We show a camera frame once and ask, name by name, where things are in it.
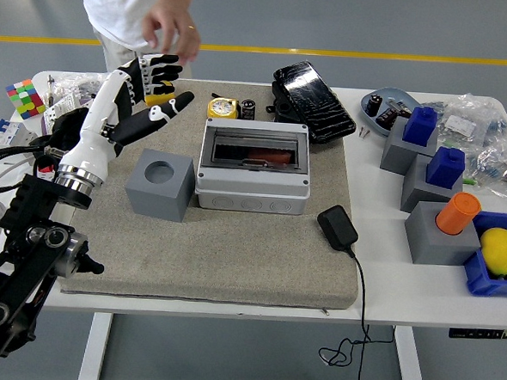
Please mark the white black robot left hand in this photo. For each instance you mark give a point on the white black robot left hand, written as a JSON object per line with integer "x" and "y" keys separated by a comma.
{"x": 96, "y": 124}

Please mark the person's left hand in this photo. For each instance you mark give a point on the person's left hand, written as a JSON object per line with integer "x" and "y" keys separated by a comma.
{"x": 177, "y": 21}

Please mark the orange cylinder battery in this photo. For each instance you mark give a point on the orange cylinder battery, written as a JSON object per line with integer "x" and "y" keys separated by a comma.
{"x": 273, "y": 156}
{"x": 456, "y": 213}

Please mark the grey junction box clear lid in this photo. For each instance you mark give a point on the grey junction box clear lid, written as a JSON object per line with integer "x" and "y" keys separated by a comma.
{"x": 254, "y": 185}

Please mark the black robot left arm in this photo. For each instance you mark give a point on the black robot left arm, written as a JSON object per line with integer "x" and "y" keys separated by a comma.
{"x": 30, "y": 249}

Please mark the black cloth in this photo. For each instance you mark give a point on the black cloth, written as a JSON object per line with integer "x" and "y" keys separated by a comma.
{"x": 68, "y": 122}

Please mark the clear bag of metal parts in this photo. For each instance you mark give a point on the clear bag of metal parts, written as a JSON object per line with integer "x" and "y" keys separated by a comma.
{"x": 77, "y": 85}

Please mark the thin pen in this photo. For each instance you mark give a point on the thin pen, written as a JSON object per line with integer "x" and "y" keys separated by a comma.
{"x": 50, "y": 87}

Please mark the person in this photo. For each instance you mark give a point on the person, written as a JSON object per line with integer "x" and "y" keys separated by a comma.
{"x": 114, "y": 5}

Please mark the yellow square tape measure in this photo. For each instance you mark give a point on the yellow square tape measure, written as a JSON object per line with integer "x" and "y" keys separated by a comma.
{"x": 157, "y": 100}

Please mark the large colourful puzzle cube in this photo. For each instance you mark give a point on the large colourful puzzle cube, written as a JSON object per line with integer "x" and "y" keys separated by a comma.
{"x": 24, "y": 98}

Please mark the white circuit breaker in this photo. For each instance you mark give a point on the white circuit breaker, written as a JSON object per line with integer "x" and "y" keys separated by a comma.
{"x": 2, "y": 138}

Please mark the round-faced yellow tape measure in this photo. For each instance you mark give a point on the round-faced yellow tape measure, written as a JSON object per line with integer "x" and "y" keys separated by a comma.
{"x": 222, "y": 108}

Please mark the grey cube holder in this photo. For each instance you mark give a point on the grey cube holder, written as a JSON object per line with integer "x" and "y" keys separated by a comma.
{"x": 158, "y": 201}
{"x": 395, "y": 155}
{"x": 430, "y": 248}
{"x": 417, "y": 187}

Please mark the black capacitor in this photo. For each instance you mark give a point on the black capacitor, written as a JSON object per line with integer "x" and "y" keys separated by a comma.
{"x": 374, "y": 104}
{"x": 248, "y": 110}

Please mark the black glossy plastic tray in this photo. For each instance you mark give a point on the black glossy plastic tray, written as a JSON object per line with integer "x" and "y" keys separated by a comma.
{"x": 323, "y": 108}

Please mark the grey-brown mat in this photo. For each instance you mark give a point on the grey-brown mat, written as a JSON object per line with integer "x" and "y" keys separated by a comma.
{"x": 215, "y": 256}

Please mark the blue-grey oval dish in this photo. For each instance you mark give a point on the blue-grey oval dish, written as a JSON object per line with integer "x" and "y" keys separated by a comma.
{"x": 382, "y": 91}

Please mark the white table leg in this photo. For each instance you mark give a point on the white table leg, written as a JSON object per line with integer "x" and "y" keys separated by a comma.
{"x": 410, "y": 367}
{"x": 95, "y": 348}

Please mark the dark brown capacitor pair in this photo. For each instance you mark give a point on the dark brown capacitor pair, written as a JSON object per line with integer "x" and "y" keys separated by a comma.
{"x": 387, "y": 117}

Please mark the small metal piece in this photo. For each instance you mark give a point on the small metal piece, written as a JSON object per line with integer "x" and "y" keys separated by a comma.
{"x": 394, "y": 104}

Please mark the black power adapter plug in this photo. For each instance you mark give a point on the black power adapter plug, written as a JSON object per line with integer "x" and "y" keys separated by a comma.
{"x": 337, "y": 227}

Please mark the blue block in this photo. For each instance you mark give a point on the blue block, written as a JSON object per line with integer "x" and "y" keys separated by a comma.
{"x": 444, "y": 169}
{"x": 418, "y": 127}

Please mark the clear bag with white label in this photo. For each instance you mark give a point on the clear bag with white label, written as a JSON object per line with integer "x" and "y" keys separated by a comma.
{"x": 460, "y": 123}

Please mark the small green connector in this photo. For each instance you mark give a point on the small green connector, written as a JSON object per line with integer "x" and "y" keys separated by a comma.
{"x": 469, "y": 181}

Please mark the clear bag of resistors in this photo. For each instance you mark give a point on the clear bag of resistors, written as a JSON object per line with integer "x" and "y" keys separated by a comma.
{"x": 500, "y": 166}

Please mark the yellow lemon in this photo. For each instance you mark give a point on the yellow lemon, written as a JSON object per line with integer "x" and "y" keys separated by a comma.
{"x": 499, "y": 250}

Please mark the blue plastic bin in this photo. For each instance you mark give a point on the blue plastic bin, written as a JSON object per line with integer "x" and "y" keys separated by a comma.
{"x": 480, "y": 277}

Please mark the black table control panel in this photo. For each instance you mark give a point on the black table control panel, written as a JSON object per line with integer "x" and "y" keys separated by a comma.
{"x": 473, "y": 334}

